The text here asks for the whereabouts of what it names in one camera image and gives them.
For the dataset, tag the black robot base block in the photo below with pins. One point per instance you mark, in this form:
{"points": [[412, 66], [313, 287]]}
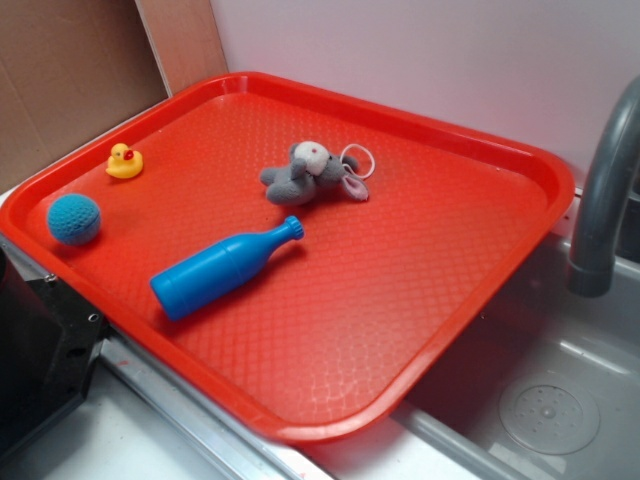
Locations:
{"points": [[50, 339]]}

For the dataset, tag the blue plastic bottle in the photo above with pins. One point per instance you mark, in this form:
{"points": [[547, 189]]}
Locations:
{"points": [[219, 269]]}

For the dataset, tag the red plastic tray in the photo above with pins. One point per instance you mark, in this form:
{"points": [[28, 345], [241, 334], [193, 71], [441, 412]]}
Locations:
{"points": [[340, 325]]}

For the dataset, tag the grey plush mouse toy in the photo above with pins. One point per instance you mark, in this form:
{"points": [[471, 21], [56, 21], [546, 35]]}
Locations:
{"points": [[313, 170]]}

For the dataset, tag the yellow rubber duck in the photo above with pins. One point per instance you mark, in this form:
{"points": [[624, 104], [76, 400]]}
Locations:
{"points": [[124, 163]]}

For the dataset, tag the blue crocheted ball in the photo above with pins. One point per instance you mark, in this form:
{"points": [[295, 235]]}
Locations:
{"points": [[74, 219]]}

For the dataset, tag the grey toy sink basin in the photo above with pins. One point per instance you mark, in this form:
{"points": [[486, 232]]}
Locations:
{"points": [[542, 385]]}

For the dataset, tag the grey sink faucet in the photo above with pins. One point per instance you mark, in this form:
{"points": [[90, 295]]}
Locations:
{"points": [[607, 223]]}

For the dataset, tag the brown cardboard panel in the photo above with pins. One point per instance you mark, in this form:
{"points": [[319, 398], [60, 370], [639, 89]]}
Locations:
{"points": [[72, 70]]}

